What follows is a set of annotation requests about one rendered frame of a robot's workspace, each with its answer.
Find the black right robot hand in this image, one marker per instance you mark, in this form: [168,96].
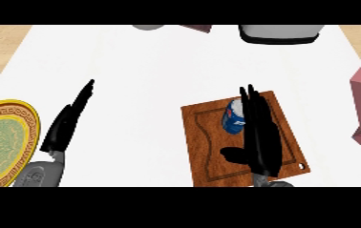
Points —
[259,136]

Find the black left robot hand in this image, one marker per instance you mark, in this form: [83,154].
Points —
[61,128]

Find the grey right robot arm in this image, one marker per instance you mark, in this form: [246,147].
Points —
[268,181]

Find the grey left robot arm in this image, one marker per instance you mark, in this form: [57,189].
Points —
[42,171]

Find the blue and white can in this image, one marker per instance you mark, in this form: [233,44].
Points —
[234,119]

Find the brown wooden cutting board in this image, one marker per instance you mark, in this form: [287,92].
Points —
[206,149]

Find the pink cardboard box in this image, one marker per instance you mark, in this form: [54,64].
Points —
[357,107]

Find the yellow rimmed green plate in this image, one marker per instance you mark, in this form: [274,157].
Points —
[14,142]

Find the grey appliance with black base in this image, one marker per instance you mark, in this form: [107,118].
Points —
[280,33]

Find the grey round object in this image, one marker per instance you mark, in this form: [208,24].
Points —
[148,27]

